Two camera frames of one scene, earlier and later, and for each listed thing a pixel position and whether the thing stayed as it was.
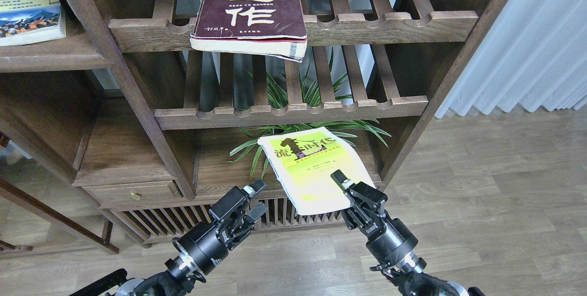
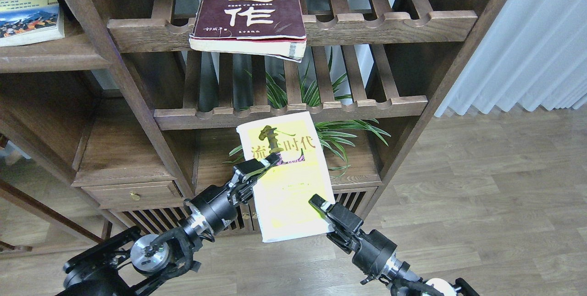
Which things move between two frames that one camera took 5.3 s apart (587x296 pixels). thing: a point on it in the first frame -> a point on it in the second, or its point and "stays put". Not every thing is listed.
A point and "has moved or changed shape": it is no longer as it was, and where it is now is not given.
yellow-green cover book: x=302 y=162 has moved or changed shape
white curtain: x=532 y=52 stays put
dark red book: x=258 y=13 stays put
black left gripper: x=206 y=246 -> x=207 y=213
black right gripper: x=390 y=240 -> x=374 y=251
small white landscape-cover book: x=30 y=11 stays put
